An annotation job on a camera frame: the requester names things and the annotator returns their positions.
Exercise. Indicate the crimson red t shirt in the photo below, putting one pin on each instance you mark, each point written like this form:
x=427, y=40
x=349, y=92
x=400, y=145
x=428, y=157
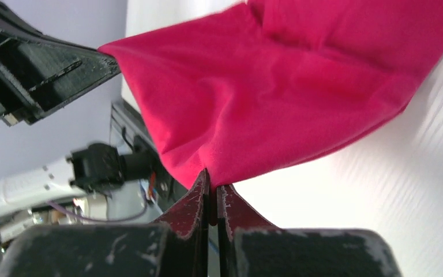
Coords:
x=265, y=85

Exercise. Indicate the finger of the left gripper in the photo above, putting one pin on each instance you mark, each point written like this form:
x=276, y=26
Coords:
x=40, y=74

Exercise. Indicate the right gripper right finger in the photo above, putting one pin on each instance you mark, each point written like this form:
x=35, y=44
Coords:
x=250, y=245

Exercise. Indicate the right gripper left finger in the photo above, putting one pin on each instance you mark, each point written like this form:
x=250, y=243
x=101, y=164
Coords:
x=174, y=244

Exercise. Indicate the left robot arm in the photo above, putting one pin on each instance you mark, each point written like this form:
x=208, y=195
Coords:
x=97, y=168

